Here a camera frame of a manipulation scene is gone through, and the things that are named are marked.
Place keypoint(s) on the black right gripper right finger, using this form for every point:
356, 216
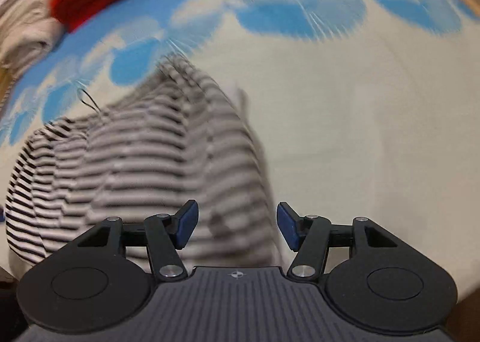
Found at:
368, 276

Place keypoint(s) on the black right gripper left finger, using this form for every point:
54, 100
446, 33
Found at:
107, 274

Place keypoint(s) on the black white striped garment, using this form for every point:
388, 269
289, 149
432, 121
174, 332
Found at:
176, 137

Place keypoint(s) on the blue white patterned bedsheet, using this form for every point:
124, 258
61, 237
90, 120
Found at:
340, 108

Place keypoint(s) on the beige folded blanket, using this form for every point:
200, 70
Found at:
28, 33

